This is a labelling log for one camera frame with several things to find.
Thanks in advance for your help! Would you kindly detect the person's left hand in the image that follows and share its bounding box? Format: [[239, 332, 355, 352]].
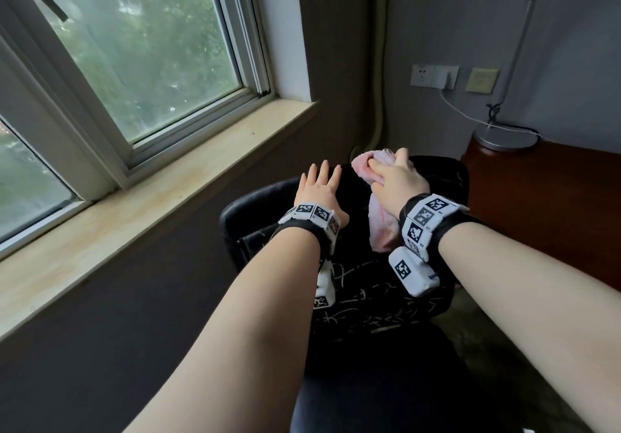
[[294, 159, 350, 227]]

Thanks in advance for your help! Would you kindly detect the person's right hand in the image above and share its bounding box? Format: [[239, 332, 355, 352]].
[[369, 148, 431, 218]]

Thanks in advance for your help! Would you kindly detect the pink cleaning cloth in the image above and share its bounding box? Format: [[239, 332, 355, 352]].
[[351, 148, 404, 253]]

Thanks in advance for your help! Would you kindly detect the black office chair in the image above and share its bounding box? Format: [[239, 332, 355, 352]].
[[219, 155, 527, 433]]

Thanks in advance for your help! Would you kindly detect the person's left forearm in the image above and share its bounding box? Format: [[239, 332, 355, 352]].
[[124, 227, 322, 433]]

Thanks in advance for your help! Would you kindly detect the person's right forearm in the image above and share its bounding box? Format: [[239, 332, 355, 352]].
[[436, 223, 621, 433]]

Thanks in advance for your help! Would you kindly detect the left wrist marker band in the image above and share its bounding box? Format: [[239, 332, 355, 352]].
[[270, 203, 342, 260]]

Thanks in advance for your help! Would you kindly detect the wrist marker band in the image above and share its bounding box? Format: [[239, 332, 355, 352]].
[[398, 193, 482, 265], [270, 203, 342, 260]]

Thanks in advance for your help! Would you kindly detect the right wrist marker band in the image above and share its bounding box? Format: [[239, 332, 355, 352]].
[[398, 193, 482, 265]]

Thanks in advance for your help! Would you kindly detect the white charger plug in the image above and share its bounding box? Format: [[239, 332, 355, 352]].
[[432, 64, 460, 91]]

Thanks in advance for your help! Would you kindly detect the red wooden table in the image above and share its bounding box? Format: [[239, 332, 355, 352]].
[[461, 139, 621, 293]]

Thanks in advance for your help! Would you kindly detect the beige window sill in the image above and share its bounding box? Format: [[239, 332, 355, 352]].
[[0, 99, 320, 342]]

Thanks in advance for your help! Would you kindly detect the white wall socket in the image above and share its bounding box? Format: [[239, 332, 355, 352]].
[[410, 64, 435, 88]]

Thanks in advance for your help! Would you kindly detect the beige wall socket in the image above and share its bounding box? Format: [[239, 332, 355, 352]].
[[466, 68, 500, 95]]

